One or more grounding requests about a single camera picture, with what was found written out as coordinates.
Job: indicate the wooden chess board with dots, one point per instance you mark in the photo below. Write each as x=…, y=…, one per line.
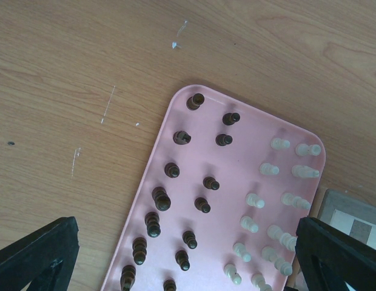
x=348, y=215

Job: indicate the dark chess queen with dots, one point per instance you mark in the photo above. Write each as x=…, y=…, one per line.
x=161, y=199

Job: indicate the dark chess pawn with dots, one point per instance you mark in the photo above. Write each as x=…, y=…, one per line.
x=223, y=140
x=189, y=239
x=169, y=285
x=211, y=183
x=182, y=259
x=202, y=205
x=230, y=118

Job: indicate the white chess rook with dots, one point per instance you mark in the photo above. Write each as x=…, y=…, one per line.
x=304, y=150

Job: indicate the white chess pawn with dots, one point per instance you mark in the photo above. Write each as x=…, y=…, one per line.
x=240, y=250
x=249, y=224
x=278, y=143
x=254, y=200
x=268, y=169
x=231, y=272

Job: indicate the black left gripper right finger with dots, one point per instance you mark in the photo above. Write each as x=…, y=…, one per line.
x=332, y=260

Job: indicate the pink plastic tray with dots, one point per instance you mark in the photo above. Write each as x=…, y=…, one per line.
x=236, y=168

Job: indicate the white chess bishop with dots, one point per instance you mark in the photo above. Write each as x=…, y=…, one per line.
x=290, y=199
x=259, y=282

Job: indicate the dark chess knight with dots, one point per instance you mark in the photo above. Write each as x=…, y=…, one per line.
x=127, y=279
x=181, y=137

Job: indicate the dark chess king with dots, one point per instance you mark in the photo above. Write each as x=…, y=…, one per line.
x=152, y=224

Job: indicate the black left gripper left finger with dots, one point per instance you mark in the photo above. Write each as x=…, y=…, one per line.
x=42, y=260

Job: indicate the dark chess rook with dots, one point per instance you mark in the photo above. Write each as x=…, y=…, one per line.
x=195, y=101

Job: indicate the dark chess bishop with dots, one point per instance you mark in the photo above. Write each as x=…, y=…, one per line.
x=172, y=170
x=139, y=253

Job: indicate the white chess knight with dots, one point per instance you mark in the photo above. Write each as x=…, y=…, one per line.
x=304, y=172

